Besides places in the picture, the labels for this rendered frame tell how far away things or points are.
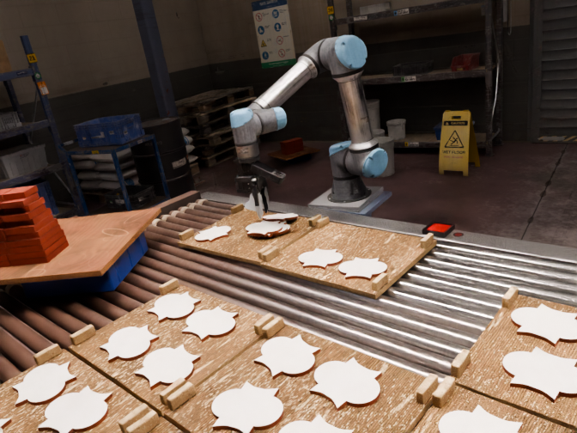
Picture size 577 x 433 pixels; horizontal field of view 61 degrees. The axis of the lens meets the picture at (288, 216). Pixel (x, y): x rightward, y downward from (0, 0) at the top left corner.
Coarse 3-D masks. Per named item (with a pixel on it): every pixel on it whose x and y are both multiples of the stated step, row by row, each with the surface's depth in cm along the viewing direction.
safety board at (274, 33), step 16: (272, 0) 665; (256, 16) 689; (272, 16) 675; (288, 16) 661; (256, 32) 699; (272, 32) 684; (288, 32) 670; (272, 48) 694; (288, 48) 679; (272, 64) 704; (288, 64) 689
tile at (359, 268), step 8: (344, 264) 140; (352, 264) 139; (360, 264) 138; (368, 264) 138; (376, 264) 137; (384, 264) 136; (344, 272) 135; (352, 272) 134; (360, 272) 134; (368, 272) 133; (376, 272) 132; (384, 272) 133; (368, 280) 131
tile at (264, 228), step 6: (264, 222) 175; (270, 222) 174; (276, 222) 173; (246, 228) 172; (252, 228) 171; (258, 228) 170; (264, 228) 169; (270, 228) 168; (276, 228) 168; (252, 234) 167; (258, 234) 166; (264, 234) 164; (270, 234) 166
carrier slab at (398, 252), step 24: (312, 240) 161; (336, 240) 158; (360, 240) 156; (384, 240) 153; (408, 240) 150; (264, 264) 150; (288, 264) 147; (408, 264) 136; (336, 288) 133; (360, 288) 128; (384, 288) 127
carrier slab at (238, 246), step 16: (224, 224) 187; (240, 224) 184; (288, 224) 177; (304, 224) 175; (192, 240) 177; (224, 240) 172; (240, 240) 170; (256, 240) 168; (272, 240) 166; (288, 240) 164; (224, 256) 162; (240, 256) 158; (256, 256) 156
